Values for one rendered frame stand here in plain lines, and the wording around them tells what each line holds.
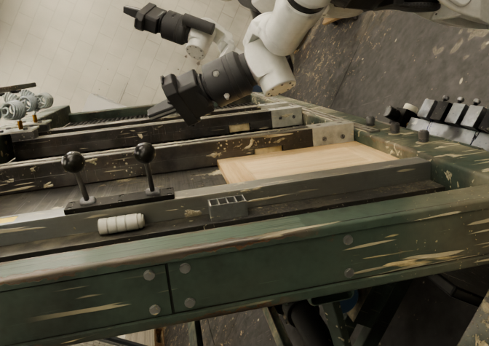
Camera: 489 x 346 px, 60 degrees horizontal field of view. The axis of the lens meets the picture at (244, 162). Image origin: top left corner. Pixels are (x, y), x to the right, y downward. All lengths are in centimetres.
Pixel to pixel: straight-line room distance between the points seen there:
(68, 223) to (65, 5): 572
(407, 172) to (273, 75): 35
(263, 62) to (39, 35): 576
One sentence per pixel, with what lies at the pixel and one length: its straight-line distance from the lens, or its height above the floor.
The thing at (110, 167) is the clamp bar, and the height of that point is 149.
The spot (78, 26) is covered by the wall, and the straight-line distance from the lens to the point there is 639.
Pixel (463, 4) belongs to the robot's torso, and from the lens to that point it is 124.
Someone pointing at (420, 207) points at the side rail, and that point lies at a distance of 67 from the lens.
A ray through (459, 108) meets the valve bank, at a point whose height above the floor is 76.
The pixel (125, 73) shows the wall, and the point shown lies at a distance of 628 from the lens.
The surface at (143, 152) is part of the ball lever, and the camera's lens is 74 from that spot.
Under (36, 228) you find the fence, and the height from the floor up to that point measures 156.
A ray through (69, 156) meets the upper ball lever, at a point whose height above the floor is 155.
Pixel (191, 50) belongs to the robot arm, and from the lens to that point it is 134.
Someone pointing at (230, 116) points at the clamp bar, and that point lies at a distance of 164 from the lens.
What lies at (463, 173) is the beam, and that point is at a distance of 89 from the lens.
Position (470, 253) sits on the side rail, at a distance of 75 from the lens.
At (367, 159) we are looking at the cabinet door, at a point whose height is 94.
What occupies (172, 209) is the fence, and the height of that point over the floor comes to 135.
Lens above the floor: 147
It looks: 15 degrees down
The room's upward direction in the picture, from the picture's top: 67 degrees counter-clockwise
